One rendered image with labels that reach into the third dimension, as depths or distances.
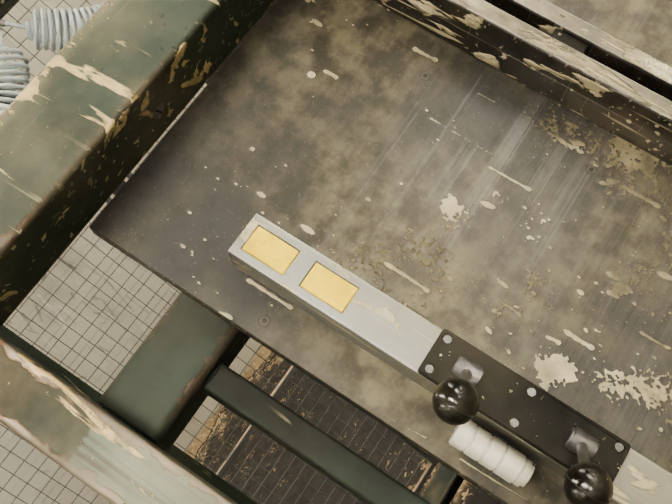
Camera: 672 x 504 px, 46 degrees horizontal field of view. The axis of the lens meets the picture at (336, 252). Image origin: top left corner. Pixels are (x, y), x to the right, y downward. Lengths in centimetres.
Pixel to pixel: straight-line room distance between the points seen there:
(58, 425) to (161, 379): 13
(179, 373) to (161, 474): 14
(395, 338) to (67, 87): 40
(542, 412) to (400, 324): 15
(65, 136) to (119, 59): 10
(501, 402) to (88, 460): 38
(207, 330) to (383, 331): 20
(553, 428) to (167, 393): 38
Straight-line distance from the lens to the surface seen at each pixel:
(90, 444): 76
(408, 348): 76
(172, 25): 85
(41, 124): 82
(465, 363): 74
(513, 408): 75
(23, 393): 78
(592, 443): 76
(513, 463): 77
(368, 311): 76
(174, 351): 84
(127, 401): 84
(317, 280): 77
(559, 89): 92
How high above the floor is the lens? 190
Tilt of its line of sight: 19 degrees down
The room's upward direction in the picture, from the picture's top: 49 degrees counter-clockwise
